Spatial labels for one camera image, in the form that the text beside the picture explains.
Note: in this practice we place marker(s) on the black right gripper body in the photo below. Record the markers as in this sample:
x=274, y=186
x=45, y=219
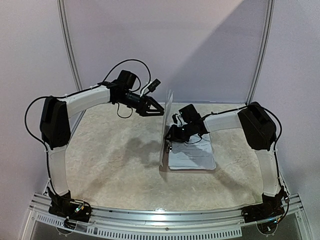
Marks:
x=178, y=131

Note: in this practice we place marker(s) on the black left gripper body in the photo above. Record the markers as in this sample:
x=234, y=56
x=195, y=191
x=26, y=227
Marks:
x=140, y=107

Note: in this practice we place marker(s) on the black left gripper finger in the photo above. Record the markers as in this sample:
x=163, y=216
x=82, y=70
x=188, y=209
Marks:
x=154, y=106
x=154, y=113

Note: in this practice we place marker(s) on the metal folder clip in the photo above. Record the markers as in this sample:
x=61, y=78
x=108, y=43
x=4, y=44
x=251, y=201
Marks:
x=169, y=146

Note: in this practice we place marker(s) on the white paper stack remainder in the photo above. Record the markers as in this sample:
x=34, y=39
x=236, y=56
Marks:
x=197, y=154

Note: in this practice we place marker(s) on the brown plastic folder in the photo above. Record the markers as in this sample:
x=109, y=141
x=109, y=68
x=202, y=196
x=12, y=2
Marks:
x=167, y=110

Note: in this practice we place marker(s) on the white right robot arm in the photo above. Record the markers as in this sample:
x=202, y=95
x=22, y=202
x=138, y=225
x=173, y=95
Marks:
x=260, y=133

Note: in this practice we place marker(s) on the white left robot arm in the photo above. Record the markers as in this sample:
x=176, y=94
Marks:
x=55, y=127

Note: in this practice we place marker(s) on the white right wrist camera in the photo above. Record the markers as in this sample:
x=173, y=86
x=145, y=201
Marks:
x=176, y=119

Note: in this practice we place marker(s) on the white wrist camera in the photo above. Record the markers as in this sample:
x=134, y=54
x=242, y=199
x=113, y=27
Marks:
x=150, y=87
x=176, y=119

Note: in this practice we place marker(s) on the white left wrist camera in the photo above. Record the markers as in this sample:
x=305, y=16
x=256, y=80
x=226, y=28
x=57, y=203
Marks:
x=150, y=87

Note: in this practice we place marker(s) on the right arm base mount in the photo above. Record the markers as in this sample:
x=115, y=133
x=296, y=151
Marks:
x=271, y=208

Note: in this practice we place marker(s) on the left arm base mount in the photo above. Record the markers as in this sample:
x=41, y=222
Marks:
x=72, y=210

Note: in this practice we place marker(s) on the left aluminium frame post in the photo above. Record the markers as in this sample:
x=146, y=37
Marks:
x=61, y=7

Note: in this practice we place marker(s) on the aluminium frame post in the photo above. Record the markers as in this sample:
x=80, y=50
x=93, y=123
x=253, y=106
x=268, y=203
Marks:
x=262, y=50
x=61, y=7

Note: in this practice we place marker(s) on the right aluminium frame post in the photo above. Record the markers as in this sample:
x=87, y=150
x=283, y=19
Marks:
x=262, y=50

